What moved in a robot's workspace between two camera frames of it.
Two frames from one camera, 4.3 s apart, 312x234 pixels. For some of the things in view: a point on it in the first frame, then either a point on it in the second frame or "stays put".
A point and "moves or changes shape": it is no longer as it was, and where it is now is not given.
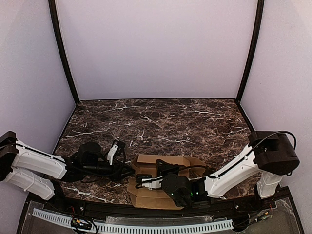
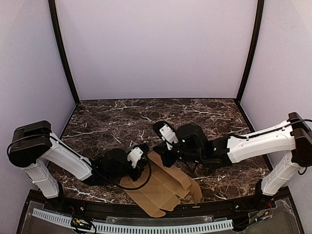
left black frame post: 58,35 stays put
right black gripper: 159,168 → 164,152
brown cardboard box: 158,198 moves or changes shape
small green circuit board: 81,223 stays put
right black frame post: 260,9 stays put
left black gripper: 119,170 → 140,165
